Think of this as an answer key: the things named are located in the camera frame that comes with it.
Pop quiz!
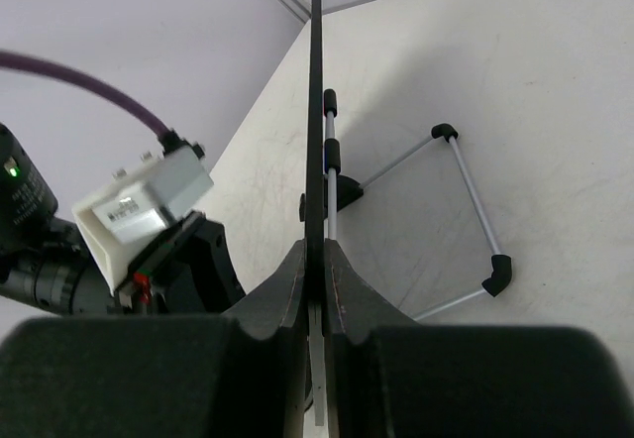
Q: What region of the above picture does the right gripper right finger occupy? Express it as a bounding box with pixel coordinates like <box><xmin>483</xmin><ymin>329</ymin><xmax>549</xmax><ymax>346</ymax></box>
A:
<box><xmin>324</xmin><ymin>241</ymin><xmax>625</xmax><ymax>437</ymax></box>

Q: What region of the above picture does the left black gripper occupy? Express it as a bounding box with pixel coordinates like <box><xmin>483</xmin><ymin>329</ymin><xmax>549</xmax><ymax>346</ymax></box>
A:
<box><xmin>111</xmin><ymin>212</ymin><xmax>246</xmax><ymax>315</ymax></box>

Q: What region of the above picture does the whiteboard wire stand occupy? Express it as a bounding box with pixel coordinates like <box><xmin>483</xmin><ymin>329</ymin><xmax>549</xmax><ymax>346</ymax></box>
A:
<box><xmin>321</xmin><ymin>88</ymin><xmax>515</xmax><ymax>321</ymax></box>

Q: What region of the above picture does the small black-framed whiteboard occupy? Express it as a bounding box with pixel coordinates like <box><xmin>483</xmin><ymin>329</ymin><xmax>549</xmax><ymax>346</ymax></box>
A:
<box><xmin>304</xmin><ymin>0</ymin><xmax>327</xmax><ymax>427</ymax></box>

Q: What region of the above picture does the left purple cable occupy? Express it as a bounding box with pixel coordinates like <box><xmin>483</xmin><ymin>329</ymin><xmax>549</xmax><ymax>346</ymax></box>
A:
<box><xmin>0</xmin><ymin>50</ymin><xmax>182</xmax><ymax>155</ymax></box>

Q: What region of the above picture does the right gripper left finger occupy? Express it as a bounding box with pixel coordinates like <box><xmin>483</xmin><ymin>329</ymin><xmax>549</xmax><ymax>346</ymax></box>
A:
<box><xmin>1</xmin><ymin>243</ymin><xmax>307</xmax><ymax>437</ymax></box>

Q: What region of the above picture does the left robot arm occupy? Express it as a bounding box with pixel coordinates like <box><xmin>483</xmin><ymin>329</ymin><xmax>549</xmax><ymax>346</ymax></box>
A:
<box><xmin>1</xmin><ymin>129</ymin><xmax>245</xmax><ymax>316</ymax></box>

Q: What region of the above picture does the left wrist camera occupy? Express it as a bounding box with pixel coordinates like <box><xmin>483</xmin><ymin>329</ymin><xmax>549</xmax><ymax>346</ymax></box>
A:
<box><xmin>72</xmin><ymin>146</ymin><xmax>213</xmax><ymax>292</ymax></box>

